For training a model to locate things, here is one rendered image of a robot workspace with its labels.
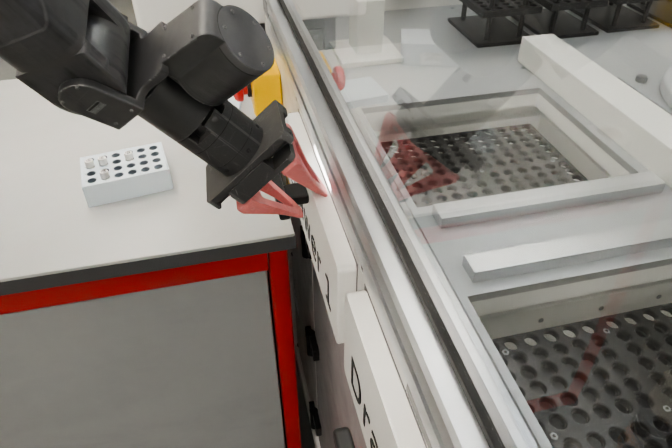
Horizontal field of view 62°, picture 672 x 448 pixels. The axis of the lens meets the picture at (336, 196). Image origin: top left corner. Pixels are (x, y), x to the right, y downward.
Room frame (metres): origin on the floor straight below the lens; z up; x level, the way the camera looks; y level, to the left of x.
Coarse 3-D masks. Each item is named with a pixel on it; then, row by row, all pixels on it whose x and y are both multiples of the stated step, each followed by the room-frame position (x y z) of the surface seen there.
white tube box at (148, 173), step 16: (160, 144) 0.76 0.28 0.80; (80, 160) 0.71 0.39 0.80; (96, 160) 0.71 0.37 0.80; (112, 160) 0.71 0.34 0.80; (144, 160) 0.71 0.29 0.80; (160, 160) 0.72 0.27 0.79; (96, 176) 0.67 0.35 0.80; (112, 176) 0.67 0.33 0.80; (128, 176) 0.67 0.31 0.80; (144, 176) 0.68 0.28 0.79; (160, 176) 0.68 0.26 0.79; (96, 192) 0.65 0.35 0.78; (112, 192) 0.66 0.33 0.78; (128, 192) 0.66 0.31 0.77; (144, 192) 0.67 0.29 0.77
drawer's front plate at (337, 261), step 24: (288, 120) 0.61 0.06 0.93; (312, 168) 0.50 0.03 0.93; (312, 192) 0.46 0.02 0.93; (312, 216) 0.46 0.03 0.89; (336, 216) 0.42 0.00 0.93; (312, 240) 0.47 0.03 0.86; (336, 240) 0.38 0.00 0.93; (336, 264) 0.35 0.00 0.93; (336, 288) 0.35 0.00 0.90; (336, 312) 0.35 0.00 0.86; (336, 336) 0.35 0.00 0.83
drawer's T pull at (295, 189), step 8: (280, 176) 0.51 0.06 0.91; (280, 184) 0.49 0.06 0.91; (288, 184) 0.50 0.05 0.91; (296, 184) 0.50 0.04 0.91; (288, 192) 0.48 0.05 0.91; (296, 192) 0.48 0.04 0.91; (304, 192) 0.48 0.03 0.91; (296, 200) 0.47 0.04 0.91; (304, 200) 0.47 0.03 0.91; (280, 216) 0.45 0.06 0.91; (288, 216) 0.45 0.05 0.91
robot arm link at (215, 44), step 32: (160, 32) 0.42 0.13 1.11; (192, 32) 0.39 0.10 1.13; (224, 32) 0.39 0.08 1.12; (256, 32) 0.43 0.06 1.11; (128, 64) 0.42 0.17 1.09; (160, 64) 0.39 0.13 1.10; (192, 64) 0.39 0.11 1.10; (224, 64) 0.39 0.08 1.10; (256, 64) 0.39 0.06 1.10; (64, 96) 0.36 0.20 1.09; (96, 96) 0.37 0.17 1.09; (128, 96) 0.38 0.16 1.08; (192, 96) 0.39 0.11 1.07; (224, 96) 0.40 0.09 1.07
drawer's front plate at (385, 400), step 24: (360, 312) 0.30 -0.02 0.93; (360, 336) 0.28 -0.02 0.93; (360, 360) 0.27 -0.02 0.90; (384, 360) 0.25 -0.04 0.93; (360, 384) 0.27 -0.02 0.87; (384, 384) 0.23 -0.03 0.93; (360, 408) 0.27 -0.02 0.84; (384, 408) 0.21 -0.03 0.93; (408, 408) 0.21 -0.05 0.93; (384, 432) 0.21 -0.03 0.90; (408, 432) 0.20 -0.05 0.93
